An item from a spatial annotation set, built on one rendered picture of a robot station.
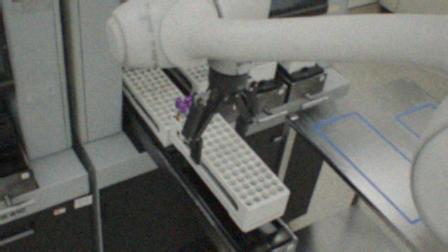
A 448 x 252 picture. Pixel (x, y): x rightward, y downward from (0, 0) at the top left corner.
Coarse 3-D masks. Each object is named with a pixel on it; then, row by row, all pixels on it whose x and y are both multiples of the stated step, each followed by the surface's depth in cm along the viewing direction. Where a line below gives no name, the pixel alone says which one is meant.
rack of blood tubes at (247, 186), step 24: (216, 120) 116; (216, 144) 109; (240, 144) 110; (216, 168) 104; (240, 168) 106; (264, 168) 106; (240, 192) 100; (264, 192) 101; (288, 192) 102; (240, 216) 100; (264, 216) 101
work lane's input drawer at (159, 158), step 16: (128, 112) 132; (144, 128) 129; (144, 144) 129; (160, 144) 123; (160, 160) 123; (176, 160) 122; (176, 176) 118; (192, 176) 118; (176, 192) 120; (192, 192) 115; (208, 192) 115; (192, 208) 115; (208, 208) 111; (224, 208) 112; (208, 224) 110; (224, 224) 108; (272, 224) 110; (224, 240) 106; (240, 240) 107; (256, 240) 105; (272, 240) 106; (288, 240) 107
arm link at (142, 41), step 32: (128, 0) 78; (160, 0) 76; (192, 0) 75; (128, 32) 74; (160, 32) 74; (192, 32) 72; (224, 32) 69; (256, 32) 68; (288, 32) 66; (320, 32) 65; (352, 32) 64; (384, 32) 63; (416, 32) 61; (128, 64) 77; (160, 64) 78; (192, 64) 78; (416, 64) 62
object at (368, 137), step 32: (352, 96) 145; (384, 96) 147; (416, 96) 148; (288, 128) 137; (320, 128) 133; (352, 128) 134; (384, 128) 136; (416, 128) 137; (288, 160) 145; (352, 160) 125; (384, 160) 127; (384, 192) 119; (320, 224) 180; (352, 224) 181; (416, 224) 112
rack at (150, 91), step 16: (128, 80) 133; (144, 80) 133; (160, 80) 134; (128, 96) 134; (144, 96) 129; (160, 96) 130; (176, 96) 130; (144, 112) 132; (160, 112) 124; (160, 128) 122
